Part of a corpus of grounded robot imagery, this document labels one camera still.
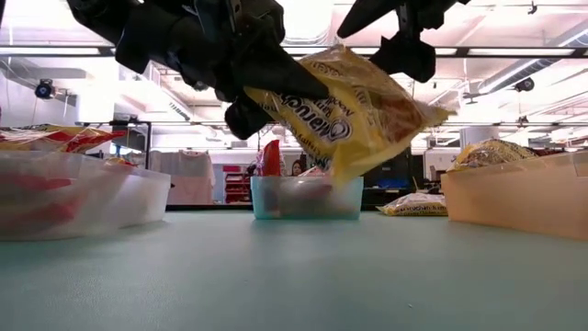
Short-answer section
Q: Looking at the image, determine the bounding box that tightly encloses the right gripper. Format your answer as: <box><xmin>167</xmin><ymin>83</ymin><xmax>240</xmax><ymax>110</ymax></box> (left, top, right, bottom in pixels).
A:
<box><xmin>336</xmin><ymin>0</ymin><xmax>472</xmax><ymax>84</ymax></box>

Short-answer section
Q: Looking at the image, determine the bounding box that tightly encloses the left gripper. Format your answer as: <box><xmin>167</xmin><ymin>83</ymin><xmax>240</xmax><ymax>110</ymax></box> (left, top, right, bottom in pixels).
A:
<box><xmin>176</xmin><ymin>0</ymin><xmax>331</xmax><ymax>142</ymax></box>

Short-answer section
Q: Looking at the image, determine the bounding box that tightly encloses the red spicy chicken noodle pack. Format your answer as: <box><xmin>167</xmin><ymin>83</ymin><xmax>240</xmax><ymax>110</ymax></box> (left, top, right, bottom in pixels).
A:
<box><xmin>260</xmin><ymin>139</ymin><xmax>283</xmax><ymax>178</ymax></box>
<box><xmin>275</xmin><ymin>165</ymin><xmax>335</xmax><ymax>218</ymax></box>

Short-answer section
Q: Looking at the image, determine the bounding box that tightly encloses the red and yellow ramen pack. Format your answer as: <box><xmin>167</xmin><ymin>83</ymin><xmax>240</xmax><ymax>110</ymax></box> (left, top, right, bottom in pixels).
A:
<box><xmin>0</xmin><ymin>122</ymin><xmax>129</xmax><ymax>156</ymax></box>

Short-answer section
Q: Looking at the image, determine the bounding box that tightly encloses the red storage shelf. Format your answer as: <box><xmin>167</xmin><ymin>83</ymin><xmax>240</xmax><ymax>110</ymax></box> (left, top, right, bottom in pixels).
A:
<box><xmin>222</xmin><ymin>164</ymin><xmax>254</xmax><ymax>204</ymax></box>

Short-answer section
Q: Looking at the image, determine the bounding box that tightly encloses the white cloth cover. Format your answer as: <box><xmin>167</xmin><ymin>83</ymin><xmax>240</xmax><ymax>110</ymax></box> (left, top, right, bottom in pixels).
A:
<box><xmin>149</xmin><ymin>149</ymin><xmax>217</xmax><ymax>207</ymax></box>

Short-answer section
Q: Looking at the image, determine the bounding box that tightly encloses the white sign board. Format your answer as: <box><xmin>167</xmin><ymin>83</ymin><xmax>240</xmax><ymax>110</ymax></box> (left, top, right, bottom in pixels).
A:
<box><xmin>423</xmin><ymin>147</ymin><xmax>458</xmax><ymax>175</ymax></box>

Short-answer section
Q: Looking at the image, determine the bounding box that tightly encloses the teal plastic bin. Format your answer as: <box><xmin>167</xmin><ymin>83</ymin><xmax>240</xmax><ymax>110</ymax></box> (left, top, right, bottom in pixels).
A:
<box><xmin>250</xmin><ymin>175</ymin><xmax>365</xmax><ymax>222</ymax></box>

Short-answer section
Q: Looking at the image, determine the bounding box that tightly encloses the black computer monitor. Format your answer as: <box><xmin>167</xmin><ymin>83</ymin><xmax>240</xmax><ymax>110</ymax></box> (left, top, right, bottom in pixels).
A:
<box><xmin>365</xmin><ymin>146</ymin><xmax>413</xmax><ymax>190</ymax></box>

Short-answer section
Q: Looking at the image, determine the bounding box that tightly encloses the blue storage box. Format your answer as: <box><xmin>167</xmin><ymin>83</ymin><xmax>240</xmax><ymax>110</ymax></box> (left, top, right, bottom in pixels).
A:
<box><xmin>375</xmin><ymin>177</ymin><xmax>410</xmax><ymax>190</ymax></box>

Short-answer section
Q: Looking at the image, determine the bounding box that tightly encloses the clear plastic bin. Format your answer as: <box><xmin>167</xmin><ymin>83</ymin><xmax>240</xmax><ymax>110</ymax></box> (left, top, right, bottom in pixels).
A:
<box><xmin>0</xmin><ymin>149</ymin><xmax>172</xmax><ymax>244</ymax></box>

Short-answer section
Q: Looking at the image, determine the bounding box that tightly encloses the yellow and white ramen pack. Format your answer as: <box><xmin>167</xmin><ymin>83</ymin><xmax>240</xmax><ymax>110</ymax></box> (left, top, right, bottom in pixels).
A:
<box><xmin>375</xmin><ymin>191</ymin><xmax>450</xmax><ymax>218</ymax></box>

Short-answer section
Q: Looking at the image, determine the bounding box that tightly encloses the green table mat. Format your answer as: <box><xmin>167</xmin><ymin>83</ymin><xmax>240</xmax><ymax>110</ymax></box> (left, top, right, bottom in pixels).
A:
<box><xmin>0</xmin><ymin>209</ymin><xmax>588</xmax><ymax>331</ymax></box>

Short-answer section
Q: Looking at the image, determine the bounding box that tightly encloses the tan orange plastic bin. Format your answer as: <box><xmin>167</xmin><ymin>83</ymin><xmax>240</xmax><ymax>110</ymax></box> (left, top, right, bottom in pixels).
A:
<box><xmin>440</xmin><ymin>150</ymin><xmax>588</xmax><ymax>243</ymax></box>

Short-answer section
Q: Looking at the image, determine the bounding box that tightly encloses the black ceiling camera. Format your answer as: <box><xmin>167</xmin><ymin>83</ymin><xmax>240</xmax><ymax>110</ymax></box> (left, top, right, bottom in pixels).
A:
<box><xmin>514</xmin><ymin>76</ymin><xmax>537</xmax><ymax>93</ymax></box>
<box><xmin>34</xmin><ymin>78</ymin><xmax>57</xmax><ymax>101</ymax></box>

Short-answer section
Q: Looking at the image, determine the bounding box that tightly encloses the black rack frame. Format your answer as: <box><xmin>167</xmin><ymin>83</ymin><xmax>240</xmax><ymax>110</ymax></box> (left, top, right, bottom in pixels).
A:
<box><xmin>75</xmin><ymin>120</ymin><xmax>153</xmax><ymax>172</ymax></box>

